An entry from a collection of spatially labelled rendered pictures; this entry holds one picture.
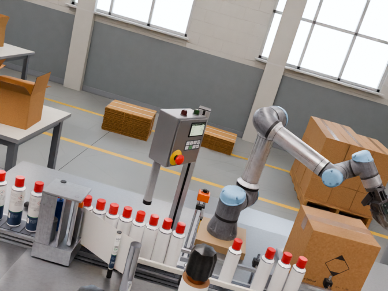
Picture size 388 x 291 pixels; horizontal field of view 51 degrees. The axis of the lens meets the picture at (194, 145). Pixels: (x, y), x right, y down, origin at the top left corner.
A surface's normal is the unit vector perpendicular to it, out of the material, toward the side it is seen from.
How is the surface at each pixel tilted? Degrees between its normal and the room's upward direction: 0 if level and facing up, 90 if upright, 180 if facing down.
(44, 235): 90
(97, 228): 90
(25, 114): 90
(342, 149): 90
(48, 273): 0
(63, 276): 0
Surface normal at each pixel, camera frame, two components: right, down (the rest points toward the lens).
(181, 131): 0.73, 0.40
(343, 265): -0.04, 0.31
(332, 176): -0.55, 0.13
